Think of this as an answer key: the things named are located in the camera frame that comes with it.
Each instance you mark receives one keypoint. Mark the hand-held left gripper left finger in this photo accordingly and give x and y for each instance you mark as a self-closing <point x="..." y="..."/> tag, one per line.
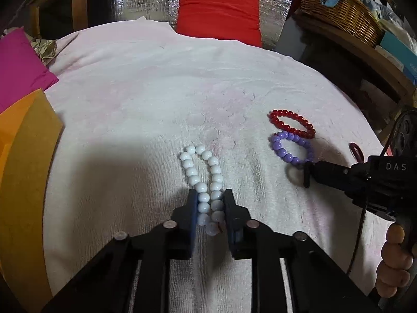
<point x="193" y="210"/>

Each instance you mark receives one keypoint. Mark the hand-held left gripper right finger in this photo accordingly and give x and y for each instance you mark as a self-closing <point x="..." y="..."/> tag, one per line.
<point x="230" y="216"/>

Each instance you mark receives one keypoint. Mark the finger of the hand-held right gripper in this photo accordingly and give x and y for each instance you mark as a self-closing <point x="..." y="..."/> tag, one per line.
<point x="329" y="172"/>

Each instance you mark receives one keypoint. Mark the orange cardboard box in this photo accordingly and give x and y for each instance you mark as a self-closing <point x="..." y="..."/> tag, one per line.
<point x="29" y="169"/>

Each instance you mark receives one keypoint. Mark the person's right hand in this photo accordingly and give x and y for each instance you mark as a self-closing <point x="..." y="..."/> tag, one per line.
<point x="392" y="267"/>

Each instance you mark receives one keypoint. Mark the wooden shelf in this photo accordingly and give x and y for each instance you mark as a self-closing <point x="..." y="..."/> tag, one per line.
<point x="358" y="55"/>

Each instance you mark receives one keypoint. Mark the teal box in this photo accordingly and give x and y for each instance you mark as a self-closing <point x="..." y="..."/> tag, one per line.
<point x="399" y="52"/>

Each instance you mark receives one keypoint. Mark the white blanket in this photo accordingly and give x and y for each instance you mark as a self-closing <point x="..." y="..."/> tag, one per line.
<point x="136" y="97"/>

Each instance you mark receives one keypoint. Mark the wicker basket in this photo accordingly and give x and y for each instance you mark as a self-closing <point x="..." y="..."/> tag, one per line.
<point x="342" y="13"/>

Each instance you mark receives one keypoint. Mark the red cushion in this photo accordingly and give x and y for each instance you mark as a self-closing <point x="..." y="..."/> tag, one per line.
<point x="218" y="13"/>

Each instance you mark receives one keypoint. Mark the crumpled gold paper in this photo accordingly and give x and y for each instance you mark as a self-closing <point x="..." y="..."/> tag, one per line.
<point x="44" y="50"/>

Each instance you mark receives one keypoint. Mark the magenta cushion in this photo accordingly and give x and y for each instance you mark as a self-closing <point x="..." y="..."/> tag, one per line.
<point x="19" y="68"/>

